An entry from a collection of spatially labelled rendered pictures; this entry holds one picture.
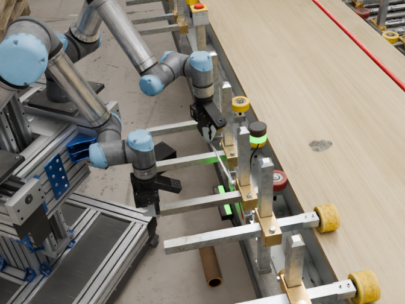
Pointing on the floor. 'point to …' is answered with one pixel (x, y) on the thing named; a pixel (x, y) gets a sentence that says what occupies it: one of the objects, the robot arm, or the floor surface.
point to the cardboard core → (211, 266)
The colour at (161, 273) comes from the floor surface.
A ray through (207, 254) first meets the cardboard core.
